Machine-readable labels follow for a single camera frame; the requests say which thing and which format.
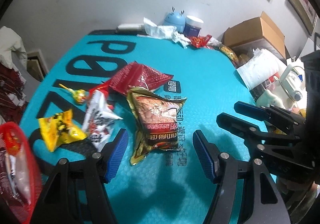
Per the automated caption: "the yellow snack packet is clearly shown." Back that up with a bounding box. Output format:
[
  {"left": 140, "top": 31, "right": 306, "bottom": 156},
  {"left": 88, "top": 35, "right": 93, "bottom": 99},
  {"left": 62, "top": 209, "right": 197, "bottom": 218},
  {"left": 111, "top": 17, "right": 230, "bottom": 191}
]
[{"left": 38, "top": 109, "right": 87, "bottom": 152}]

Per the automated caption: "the small red cartoon packet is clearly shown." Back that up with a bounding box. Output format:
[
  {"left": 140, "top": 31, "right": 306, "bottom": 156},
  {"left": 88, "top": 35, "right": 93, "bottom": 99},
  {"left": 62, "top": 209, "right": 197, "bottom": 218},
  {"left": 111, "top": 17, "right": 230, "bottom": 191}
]
[{"left": 87, "top": 80, "right": 111, "bottom": 101}]

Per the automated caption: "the clear plastic candy bag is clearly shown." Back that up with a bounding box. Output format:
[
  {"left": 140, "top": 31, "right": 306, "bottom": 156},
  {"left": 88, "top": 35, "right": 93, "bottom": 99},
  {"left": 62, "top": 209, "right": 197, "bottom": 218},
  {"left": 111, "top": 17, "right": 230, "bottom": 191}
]
[{"left": 10, "top": 152, "right": 31, "bottom": 204}]

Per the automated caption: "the white quilted jacket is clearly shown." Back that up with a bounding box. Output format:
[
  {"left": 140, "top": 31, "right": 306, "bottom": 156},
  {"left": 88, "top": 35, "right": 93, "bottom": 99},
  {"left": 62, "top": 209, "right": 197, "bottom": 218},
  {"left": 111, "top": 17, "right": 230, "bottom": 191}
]
[{"left": 0, "top": 26, "right": 28, "bottom": 69}]

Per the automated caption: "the cardboard box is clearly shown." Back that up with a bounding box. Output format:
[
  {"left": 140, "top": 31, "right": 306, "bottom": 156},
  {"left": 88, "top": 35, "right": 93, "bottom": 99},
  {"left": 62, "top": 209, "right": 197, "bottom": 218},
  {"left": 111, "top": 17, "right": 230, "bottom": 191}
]
[{"left": 223, "top": 12, "right": 286, "bottom": 59}]

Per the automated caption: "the yellow snack bag at edge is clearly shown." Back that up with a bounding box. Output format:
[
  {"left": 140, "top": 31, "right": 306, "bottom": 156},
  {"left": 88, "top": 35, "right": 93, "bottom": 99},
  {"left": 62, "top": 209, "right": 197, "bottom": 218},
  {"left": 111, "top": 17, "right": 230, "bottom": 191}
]
[{"left": 219, "top": 44, "right": 239, "bottom": 64}]

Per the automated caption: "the small red snack packet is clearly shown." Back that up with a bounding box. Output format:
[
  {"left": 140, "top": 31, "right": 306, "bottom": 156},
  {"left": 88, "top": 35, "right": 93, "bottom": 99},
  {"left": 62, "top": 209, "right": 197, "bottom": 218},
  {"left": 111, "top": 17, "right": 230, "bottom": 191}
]
[{"left": 2, "top": 131, "right": 21, "bottom": 156}]

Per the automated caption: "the large red snack bag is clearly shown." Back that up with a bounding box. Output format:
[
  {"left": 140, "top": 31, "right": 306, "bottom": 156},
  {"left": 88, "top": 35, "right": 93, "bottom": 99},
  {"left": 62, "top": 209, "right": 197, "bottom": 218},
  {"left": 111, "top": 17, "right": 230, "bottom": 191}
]
[{"left": 108, "top": 62, "right": 173, "bottom": 96}]

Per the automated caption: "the red plaid scarf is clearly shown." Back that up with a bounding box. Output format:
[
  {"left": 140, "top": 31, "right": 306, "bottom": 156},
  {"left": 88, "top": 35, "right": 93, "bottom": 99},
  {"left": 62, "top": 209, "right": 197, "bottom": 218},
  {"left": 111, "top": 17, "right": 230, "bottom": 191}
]
[{"left": 1, "top": 64, "right": 28, "bottom": 124}]

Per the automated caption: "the red candy wrapper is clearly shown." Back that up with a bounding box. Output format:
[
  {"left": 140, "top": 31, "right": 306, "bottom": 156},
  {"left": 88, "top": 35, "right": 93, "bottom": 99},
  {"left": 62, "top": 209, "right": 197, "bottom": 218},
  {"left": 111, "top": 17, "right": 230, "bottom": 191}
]
[{"left": 189, "top": 35, "right": 212, "bottom": 48}]

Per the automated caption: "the gold cereal snack bag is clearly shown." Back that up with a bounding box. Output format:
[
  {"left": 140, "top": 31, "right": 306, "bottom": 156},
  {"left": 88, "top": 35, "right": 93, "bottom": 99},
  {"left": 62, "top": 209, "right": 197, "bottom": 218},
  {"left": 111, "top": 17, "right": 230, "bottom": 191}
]
[{"left": 126, "top": 87, "right": 187, "bottom": 165}]

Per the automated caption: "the crumpled white tissue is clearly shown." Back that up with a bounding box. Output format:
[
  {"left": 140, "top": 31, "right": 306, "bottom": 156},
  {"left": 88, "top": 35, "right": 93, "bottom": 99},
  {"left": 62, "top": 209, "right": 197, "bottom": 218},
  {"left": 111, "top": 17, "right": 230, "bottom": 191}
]
[{"left": 143, "top": 17, "right": 191, "bottom": 48}]

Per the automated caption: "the white plush toy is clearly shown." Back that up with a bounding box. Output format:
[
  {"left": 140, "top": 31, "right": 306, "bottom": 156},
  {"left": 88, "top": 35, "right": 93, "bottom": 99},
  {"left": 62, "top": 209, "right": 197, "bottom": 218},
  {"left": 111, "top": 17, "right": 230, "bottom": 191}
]
[{"left": 256, "top": 89, "right": 285, "bottom": 109}]

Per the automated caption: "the red mesh basket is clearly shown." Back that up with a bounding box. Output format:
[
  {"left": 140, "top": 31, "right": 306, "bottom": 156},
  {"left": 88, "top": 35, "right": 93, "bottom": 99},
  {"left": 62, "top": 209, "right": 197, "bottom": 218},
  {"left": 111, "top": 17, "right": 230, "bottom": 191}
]
[{"left": 1, "top": 122, "right": 42, "bottom": 223}]

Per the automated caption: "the blue deer humidifier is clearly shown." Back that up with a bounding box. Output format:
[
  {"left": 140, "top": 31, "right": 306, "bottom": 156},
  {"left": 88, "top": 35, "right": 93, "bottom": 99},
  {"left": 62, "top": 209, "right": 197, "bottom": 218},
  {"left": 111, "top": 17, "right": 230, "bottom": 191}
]
[{"left": 163, "top": 7, "right": 185, "bottom": 34}]

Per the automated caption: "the picture frame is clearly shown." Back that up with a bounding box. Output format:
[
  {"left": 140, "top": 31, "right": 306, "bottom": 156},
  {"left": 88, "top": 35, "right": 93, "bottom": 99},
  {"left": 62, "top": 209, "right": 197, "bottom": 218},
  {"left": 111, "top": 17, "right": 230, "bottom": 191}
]
[{"left": 288, "top": 0, "right": 318, "bottom": 36}]

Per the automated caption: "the dark blue white-lid jar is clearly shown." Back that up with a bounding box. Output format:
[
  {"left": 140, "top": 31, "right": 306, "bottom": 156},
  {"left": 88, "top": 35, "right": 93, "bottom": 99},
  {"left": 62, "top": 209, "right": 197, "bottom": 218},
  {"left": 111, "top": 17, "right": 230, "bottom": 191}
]
[{"left": 183, "top": 15, "right": 204, "bottom": 37}]

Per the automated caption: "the white remote control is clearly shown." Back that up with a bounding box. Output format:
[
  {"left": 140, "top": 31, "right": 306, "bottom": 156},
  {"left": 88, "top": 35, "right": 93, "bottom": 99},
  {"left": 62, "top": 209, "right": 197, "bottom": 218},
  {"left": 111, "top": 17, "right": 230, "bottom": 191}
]
[{"left": 116, "top": 23, "right": 144, "bottom": 32}]

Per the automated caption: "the white black snack packet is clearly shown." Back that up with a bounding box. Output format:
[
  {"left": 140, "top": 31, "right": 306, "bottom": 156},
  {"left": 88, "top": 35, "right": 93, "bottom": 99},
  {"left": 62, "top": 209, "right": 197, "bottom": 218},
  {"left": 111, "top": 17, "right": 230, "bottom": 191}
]
[{"left": 82, "top": 90, "right": 122, "bottom": 152}]

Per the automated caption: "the yellow lollipop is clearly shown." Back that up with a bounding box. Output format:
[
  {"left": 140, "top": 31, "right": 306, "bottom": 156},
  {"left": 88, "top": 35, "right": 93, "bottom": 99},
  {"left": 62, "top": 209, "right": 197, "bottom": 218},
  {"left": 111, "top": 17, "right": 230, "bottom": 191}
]
[{"left": 59, "top": 83, "right": 87, "bottom": 104}]

